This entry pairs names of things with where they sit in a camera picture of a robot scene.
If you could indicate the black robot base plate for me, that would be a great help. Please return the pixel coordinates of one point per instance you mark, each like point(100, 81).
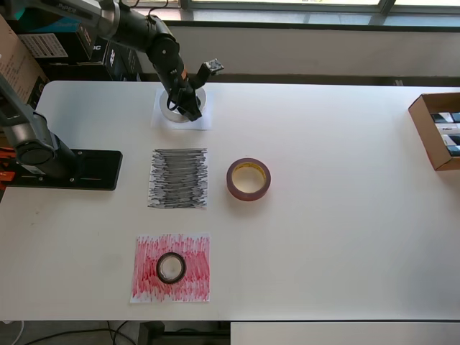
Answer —
point(100, 169)

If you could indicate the white tape roll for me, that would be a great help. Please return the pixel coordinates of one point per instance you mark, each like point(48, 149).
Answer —
point(179, 119)

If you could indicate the large brown cardboard box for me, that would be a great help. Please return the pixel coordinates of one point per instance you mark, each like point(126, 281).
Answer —
point(14, 64)

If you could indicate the black scribbled paper sheet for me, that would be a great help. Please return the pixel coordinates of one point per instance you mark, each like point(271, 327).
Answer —
point(178, 179)

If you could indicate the orange black table clamp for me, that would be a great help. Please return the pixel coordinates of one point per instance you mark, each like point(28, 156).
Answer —
point(7, 177)

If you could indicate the plain white paper sheet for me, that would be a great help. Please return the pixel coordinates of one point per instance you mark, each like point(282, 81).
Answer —
point(205, 124)

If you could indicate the red tape roll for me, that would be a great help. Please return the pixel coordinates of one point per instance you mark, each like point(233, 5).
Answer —
point(248, 197)

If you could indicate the black tape roll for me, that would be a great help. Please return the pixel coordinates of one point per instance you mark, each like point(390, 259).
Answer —
point(171, 282)

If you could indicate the black table leg frame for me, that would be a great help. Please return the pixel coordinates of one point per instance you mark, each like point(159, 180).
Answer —
point(151, 334)

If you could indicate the red scribbled paper sheet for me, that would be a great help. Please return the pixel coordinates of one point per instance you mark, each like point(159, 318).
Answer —
point(194, 284)

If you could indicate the white carton black lettering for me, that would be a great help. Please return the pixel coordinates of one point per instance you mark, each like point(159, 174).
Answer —
point(447, 129)

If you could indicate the dark window frame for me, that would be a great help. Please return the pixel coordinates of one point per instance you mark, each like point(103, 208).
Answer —
point(386, 9)

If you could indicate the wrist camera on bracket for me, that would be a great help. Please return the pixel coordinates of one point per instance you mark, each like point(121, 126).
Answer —
point(213, 66)

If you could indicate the black box white lettering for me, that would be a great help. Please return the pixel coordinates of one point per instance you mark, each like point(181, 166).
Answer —
point(111, 70)
point(129, 72)

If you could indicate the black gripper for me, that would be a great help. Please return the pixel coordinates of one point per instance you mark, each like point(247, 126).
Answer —
point(185, 95)

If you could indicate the open brown cardboard tray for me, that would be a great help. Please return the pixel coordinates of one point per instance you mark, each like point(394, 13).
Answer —
point(422, 122)

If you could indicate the black box white label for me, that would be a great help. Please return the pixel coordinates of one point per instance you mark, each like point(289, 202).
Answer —
point(46, 45)

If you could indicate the white rectangular board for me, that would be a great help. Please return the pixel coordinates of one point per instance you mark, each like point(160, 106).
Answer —
point(323, 334)

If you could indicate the teal black printed box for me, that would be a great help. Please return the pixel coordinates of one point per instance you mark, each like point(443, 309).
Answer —
point(43, 25)

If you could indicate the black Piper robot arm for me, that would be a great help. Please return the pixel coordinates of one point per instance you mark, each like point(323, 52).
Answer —
point(161, 46)

